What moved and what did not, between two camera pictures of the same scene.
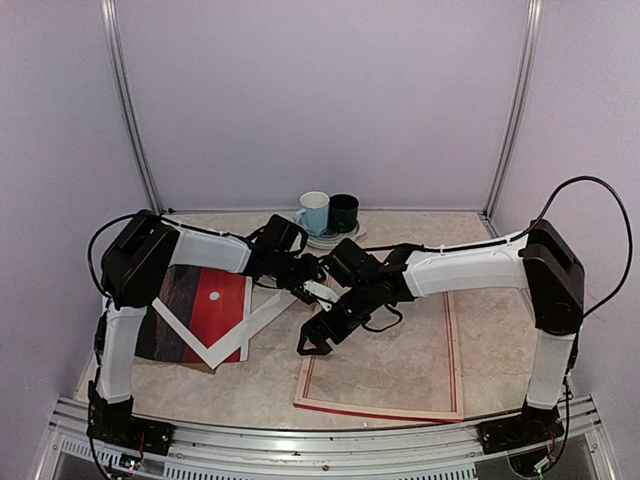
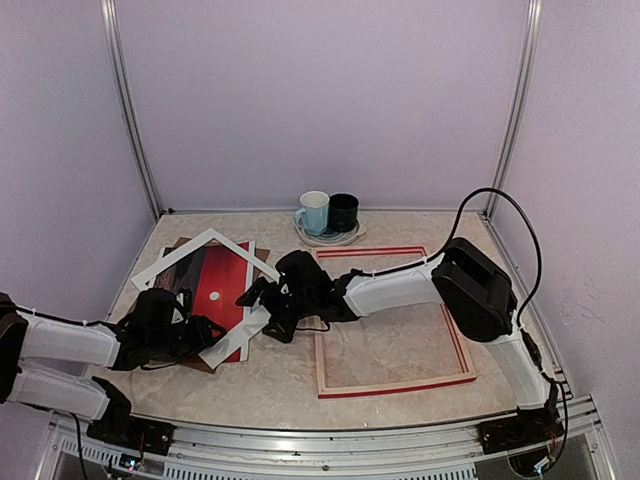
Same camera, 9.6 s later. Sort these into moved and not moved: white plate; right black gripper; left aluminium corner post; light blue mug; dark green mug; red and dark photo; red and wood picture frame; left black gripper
Moved: left black gripper; red and wood picture frame; right black gripper
Not moved: light blue mug; dark green mug; left aluminium corner post; red and dark photo; white plate
